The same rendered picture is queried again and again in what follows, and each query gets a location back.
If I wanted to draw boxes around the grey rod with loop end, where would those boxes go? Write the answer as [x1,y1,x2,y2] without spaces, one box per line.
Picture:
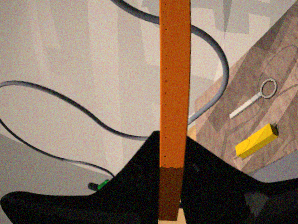
[230,77,277,119]

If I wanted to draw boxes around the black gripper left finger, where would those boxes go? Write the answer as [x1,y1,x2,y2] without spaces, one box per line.
[0,131,160,224]

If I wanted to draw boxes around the orange long bar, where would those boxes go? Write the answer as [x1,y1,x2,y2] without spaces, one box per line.
[158,0,192,221]

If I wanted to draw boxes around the yellow rectangular block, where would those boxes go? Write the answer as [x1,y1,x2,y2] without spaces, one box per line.
[235,124,278,159]

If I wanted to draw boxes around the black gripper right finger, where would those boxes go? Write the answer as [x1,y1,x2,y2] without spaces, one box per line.
[180,136,298,224]

